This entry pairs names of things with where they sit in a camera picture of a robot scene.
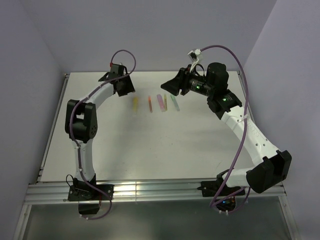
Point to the yellow thin pen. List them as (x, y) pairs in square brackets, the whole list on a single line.
[(165, 102)]

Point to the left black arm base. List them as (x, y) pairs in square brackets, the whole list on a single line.
[(89, 199)]

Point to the yellow highlighter pen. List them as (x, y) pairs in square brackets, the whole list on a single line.
[(135, 105)]

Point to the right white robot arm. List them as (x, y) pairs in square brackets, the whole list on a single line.
[(271, 165)]

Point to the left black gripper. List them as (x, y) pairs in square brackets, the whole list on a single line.
[(129, 88)]

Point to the orange thin pen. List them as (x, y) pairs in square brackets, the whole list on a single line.
[(150, 104)]

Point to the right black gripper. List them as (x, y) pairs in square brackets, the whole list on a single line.
[(181, 81)]

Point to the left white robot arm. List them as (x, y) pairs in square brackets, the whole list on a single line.
[(81, 121)]

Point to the green highlighter pen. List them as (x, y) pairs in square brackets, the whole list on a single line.
[(175, 103)]

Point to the aluminium front rail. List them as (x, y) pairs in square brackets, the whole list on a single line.
[(46, 193)]

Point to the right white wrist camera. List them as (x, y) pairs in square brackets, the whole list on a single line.
[(196, 57)]

